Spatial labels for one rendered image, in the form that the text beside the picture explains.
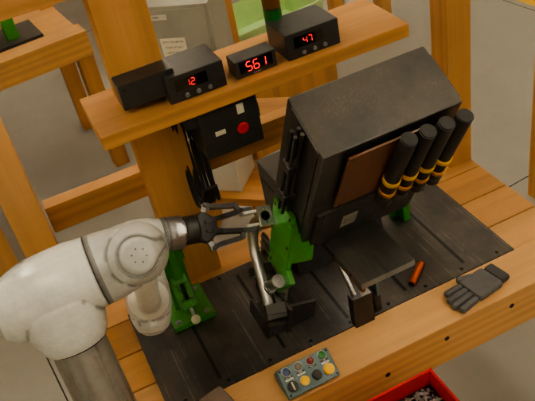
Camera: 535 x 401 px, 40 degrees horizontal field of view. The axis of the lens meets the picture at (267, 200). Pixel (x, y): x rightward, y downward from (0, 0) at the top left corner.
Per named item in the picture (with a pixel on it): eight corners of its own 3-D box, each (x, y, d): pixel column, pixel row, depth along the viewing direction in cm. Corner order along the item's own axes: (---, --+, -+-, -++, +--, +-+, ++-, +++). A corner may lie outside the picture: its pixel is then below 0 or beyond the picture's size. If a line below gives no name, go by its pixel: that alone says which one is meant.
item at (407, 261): (415, 268, 191) (415, 259, 189) (361, 293, 187) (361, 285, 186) (341, 194, 221) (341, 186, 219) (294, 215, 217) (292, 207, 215)
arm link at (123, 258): (152, 207, 142) (85, 235, 140) (154, 207, 124) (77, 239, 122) (178, 270, 143) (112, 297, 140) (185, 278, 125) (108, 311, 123)
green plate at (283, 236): (312, 277, 202) (321, 212, 192) (285, 283, 199) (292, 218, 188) (294, 254, 211) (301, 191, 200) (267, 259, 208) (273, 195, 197)
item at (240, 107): (265, 139, 206) (255, 92, 197) (209, 161, 202) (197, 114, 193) (247, 121, 215) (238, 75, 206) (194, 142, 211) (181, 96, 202)
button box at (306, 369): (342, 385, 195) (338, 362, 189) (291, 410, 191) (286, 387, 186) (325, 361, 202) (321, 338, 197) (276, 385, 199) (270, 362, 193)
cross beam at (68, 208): (431, 83, 247) (430, 58, 241) (55, 233, 216) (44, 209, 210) (422, 77, 250) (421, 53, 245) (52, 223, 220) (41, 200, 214)
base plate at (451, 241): (514, 254, 220) (514, 248, 219) (172, 418, 194) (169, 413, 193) (432, 185, 252) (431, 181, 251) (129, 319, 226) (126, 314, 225)
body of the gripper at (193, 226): (189, 244, 189) (224, 238, 192) (182, 212, 190) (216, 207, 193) (182, 249, 195) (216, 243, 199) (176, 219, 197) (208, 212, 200)
